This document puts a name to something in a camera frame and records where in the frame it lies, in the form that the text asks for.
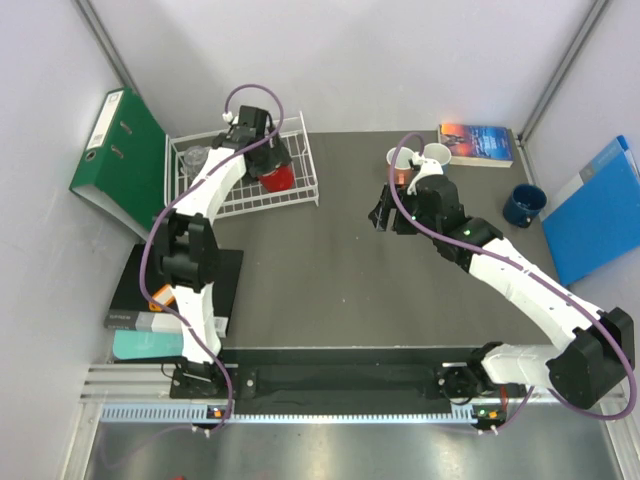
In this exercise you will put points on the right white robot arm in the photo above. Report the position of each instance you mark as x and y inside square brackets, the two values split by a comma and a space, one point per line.
[590, 351]

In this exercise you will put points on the orange tag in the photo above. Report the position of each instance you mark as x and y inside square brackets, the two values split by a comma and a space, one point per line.
[162, 297]

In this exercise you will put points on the black book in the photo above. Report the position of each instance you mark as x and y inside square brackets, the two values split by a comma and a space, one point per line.
[129, 310]

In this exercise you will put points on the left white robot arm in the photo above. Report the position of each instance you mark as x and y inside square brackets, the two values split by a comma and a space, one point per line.
[186, 251]

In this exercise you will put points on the light blue ceramic mug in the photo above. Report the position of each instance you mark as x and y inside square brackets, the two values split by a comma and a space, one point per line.
[439, 152]

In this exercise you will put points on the blue cover paperback book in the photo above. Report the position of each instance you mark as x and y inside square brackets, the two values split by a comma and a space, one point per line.
[477, 146]

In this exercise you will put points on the clear drinking glass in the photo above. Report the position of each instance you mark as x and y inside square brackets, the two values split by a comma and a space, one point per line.
[194, 159]

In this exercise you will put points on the green lever arch binder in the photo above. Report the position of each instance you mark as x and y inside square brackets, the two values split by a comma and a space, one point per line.
[122, 168]

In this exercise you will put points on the aluminium frame rail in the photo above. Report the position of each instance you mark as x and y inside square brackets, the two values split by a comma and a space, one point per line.
[127, 383]

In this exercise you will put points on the dark blue ceramic mug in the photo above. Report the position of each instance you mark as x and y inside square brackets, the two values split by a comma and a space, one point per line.
[523, 205]

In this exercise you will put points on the teal notebook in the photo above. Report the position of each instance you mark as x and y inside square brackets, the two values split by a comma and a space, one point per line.
[130, 344]

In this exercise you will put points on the red ceramic mug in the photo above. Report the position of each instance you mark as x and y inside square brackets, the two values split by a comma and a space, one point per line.
[280, 179]

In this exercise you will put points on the pink ceramic mug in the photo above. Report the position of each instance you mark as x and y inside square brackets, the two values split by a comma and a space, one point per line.
[403, 173]

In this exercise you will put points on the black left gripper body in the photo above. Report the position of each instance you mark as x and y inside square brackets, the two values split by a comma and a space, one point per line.
[269, 158]

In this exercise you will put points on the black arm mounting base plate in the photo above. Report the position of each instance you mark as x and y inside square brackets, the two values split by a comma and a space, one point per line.
[353, 381]

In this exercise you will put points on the blue folder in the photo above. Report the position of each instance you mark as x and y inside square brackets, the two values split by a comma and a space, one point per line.
[594, 218]

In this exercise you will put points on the white wire dish rack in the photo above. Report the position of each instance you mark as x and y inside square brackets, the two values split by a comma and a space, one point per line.
[249, 196]

